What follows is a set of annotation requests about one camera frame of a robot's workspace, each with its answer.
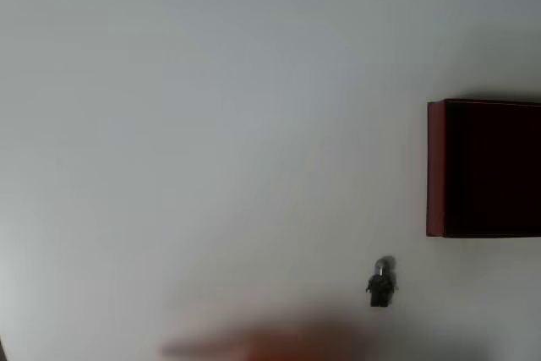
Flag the small dark toy figure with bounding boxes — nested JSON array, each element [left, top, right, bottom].
[[364, 255, 400, 309]]

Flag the dark red cardboard box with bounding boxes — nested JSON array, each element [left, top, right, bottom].
[[425, 97, 541, 239]]

